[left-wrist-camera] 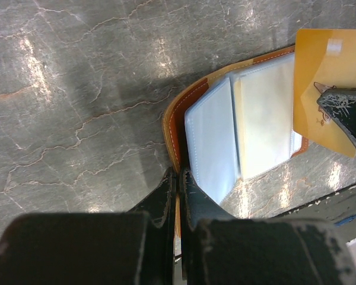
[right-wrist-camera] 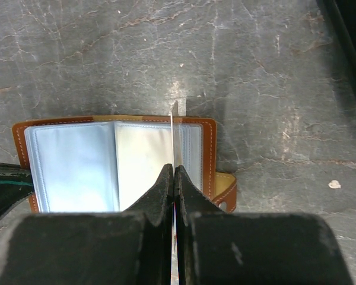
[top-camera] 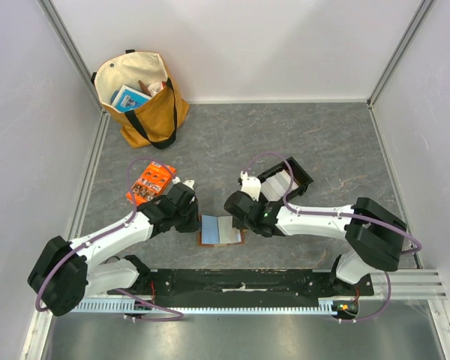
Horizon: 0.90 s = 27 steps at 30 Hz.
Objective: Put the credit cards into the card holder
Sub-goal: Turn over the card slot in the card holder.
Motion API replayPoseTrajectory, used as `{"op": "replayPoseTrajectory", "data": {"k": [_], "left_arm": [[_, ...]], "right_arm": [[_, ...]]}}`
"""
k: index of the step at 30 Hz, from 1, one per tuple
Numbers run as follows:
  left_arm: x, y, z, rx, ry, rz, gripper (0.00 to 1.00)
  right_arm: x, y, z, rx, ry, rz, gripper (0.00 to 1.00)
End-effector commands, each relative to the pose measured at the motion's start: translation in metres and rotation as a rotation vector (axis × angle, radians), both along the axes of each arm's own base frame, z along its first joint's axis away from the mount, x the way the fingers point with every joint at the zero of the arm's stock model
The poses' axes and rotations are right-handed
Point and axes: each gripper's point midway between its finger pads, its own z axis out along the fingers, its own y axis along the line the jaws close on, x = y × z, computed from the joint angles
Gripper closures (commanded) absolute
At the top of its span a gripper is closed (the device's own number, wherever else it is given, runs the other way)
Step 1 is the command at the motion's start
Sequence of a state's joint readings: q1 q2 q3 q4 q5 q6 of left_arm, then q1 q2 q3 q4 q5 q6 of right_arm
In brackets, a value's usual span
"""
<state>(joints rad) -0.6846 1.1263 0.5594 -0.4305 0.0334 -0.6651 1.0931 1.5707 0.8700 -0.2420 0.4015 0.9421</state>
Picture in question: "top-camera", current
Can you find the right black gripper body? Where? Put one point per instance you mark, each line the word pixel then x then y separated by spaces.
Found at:
pixel 245 222

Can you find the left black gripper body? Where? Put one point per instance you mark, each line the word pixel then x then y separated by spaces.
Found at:
pixel 187 220

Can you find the brown leather card holder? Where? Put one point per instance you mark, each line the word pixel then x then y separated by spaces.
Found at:
pixel 228 234

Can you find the black card box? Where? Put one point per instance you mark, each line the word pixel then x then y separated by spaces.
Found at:
pixel 300 178

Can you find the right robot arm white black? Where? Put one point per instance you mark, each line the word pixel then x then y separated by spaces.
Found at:
pixel 375 235

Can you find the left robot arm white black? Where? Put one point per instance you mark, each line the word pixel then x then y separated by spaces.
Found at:
pixel 68 271

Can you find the white card stack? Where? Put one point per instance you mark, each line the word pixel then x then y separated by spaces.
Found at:
pixel 275 186

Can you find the blue card in holder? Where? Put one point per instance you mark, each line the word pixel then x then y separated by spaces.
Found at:
pixel 209 231

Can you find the orange booklet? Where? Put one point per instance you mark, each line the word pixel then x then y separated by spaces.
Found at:
pixel 151 183

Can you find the blue book in bag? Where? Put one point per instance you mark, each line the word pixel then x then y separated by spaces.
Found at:
pixel 127 98

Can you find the brown item in bag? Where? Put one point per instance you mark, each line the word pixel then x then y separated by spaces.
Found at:
pixel 144 88

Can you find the mustard canvas tote bag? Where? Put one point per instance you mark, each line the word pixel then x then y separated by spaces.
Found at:
pixel 156 121

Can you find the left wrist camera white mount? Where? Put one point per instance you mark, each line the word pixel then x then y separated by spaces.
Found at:
pixel 187 182

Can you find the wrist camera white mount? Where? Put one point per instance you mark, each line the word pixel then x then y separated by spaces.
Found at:
pixel 250 185
pixel 187 182

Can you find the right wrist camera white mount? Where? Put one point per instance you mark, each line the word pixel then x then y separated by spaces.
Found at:
pixel 250 185

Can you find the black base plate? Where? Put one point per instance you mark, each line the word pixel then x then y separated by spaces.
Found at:
pixel 204 299

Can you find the aluminium frame rail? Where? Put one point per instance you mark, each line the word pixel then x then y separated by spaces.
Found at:
pixel 405 284

